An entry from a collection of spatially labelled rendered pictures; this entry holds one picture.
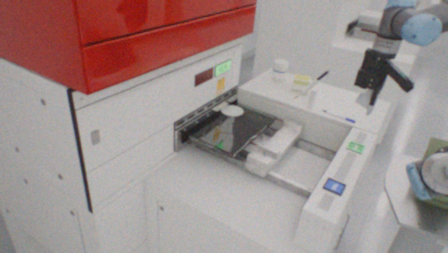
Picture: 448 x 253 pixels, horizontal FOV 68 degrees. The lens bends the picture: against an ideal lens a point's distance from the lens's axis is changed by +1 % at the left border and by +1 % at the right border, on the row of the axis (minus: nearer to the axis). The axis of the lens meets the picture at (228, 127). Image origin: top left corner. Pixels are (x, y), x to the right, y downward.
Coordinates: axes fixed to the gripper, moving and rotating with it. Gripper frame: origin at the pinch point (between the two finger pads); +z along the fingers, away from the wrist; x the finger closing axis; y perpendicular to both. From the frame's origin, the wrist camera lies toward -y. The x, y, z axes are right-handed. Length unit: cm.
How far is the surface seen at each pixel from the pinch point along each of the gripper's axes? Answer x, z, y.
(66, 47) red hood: 66, -22, 58
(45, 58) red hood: 66, -17, 68
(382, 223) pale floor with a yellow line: -85, 110, -23
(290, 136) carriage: -4.7, 22.6, 26.2
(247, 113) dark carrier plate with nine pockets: -7, 21, 48
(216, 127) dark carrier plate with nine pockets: 12, 21, 52
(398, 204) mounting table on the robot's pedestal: 2.0, 28.7, -18.5
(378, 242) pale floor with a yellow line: -66, 111, -24
